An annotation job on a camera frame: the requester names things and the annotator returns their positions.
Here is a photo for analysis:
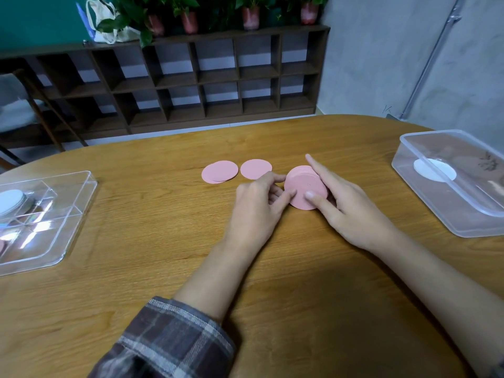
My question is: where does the person's right hand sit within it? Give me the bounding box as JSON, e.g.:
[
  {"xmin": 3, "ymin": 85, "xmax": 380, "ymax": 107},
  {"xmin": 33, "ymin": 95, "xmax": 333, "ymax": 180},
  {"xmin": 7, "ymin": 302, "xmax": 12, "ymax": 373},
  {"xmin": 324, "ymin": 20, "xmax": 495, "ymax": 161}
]
[{"xmin": 304, "ymin": 154, "xmax": 399, "ymax": 255}]

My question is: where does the person's left hand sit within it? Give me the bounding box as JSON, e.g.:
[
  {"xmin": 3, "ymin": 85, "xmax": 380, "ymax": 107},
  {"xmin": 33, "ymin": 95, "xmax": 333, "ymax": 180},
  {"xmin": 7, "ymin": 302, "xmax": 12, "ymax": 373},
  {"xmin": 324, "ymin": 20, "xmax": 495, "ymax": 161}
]
[{"xmin": 223, "ymin": 172, "xmax": 297, "ymax": 257}]

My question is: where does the neat pink paper circle stack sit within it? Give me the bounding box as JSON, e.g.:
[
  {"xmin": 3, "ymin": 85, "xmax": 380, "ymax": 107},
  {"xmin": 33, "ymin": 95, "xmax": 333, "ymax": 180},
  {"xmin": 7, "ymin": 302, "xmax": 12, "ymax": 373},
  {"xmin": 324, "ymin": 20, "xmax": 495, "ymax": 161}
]
[{"xmin": 283, "ymin": 165, "xmax": 330, "ymax": 211}]

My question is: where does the white disc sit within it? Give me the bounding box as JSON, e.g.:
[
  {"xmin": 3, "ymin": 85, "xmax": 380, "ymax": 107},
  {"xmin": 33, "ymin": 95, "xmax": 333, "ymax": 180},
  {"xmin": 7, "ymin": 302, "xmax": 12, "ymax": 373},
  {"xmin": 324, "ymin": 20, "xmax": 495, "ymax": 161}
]
[{"xmin": 413, "ymin": 158, "xmax": 457, "ymax": 183}]

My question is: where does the clear divided tray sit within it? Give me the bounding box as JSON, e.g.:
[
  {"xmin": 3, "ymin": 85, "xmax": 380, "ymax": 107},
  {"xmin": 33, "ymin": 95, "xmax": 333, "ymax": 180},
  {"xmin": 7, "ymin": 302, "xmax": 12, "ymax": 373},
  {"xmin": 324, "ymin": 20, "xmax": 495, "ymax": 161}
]
[{"xmin": 0, "ymin": 170, "xmax": 98, "ymax": 277}]

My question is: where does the neat white paper circle stack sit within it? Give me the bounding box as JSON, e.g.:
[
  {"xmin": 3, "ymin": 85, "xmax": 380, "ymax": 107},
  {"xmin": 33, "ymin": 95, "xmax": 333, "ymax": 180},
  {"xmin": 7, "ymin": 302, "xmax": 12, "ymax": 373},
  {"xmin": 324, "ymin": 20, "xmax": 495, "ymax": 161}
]
[{"xmin": 0, "ymin": 189, "xmax": 27, "ymax": 218}]

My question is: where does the person's right forearm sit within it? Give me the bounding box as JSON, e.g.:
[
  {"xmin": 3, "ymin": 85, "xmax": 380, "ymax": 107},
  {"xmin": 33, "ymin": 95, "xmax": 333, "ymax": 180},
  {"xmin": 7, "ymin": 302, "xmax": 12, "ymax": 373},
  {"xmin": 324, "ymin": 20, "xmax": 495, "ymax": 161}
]
[{"xmin": 374, "ymin": 230, "xmax": 504, "ymax": 378}]

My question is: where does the person's left forearm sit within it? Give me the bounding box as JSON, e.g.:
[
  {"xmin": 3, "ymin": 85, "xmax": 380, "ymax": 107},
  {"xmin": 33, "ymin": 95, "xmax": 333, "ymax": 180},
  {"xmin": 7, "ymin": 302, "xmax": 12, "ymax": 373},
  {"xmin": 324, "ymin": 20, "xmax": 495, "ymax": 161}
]
[{"xmin": 88, "ymin": 239, "xmax": 260, "ymax": 378}]

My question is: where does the translucent plastic tub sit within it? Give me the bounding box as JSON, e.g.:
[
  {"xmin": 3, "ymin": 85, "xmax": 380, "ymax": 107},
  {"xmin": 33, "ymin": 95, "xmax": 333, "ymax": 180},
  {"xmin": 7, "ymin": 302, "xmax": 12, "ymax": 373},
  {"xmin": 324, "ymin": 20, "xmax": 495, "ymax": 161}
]
[{"xmin": 392, "ymin": 129, "xmax": 504, "ymax": 238}]

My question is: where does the dark wooden cubby shelf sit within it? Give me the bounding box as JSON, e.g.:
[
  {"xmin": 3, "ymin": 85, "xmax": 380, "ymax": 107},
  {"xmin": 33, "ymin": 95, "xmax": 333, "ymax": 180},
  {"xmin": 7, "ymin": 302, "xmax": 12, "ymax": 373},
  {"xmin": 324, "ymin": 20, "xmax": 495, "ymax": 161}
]
[{"xmin": 0, "ymin": 24, "xmax": 331, "ymax": 149}]

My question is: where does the white tote bag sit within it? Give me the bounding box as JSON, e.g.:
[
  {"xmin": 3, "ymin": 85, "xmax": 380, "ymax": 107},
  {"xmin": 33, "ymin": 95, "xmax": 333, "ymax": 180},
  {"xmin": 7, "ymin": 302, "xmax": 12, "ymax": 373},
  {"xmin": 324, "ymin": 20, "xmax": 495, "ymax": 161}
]
[{"xmin": 86, "ymin": 0, "xmax": 141, "ymax": 45}]

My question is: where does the grey chair with wooden legs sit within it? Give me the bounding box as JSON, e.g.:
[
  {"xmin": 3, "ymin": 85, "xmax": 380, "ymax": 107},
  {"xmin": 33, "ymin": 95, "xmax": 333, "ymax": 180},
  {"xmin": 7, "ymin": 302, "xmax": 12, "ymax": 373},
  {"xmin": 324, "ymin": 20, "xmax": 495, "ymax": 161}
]
[
  {"xmin": 0, "ymin": 68, "xmax": 89, "ymax": 153},
  {"xmin": 0, "ymin": 145, "xmax": 26, "ymax": 170}
]

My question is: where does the blue bottle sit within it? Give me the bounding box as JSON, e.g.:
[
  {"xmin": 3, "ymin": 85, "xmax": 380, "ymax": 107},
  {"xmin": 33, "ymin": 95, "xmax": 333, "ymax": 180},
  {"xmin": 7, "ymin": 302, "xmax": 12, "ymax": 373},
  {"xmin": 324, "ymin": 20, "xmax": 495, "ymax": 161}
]
[{"xmin": 76, "ymin": 2, "xmax": 97, "ymax": 42}]

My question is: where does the grey wall pipe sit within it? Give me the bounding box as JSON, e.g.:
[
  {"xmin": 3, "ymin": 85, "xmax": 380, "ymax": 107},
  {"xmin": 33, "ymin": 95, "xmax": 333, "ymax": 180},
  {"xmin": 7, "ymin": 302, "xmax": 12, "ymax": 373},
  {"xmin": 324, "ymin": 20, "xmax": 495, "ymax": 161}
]
[{"xmin": 397, "ymin": 0, "xmax": 467, "ymax": 121}]

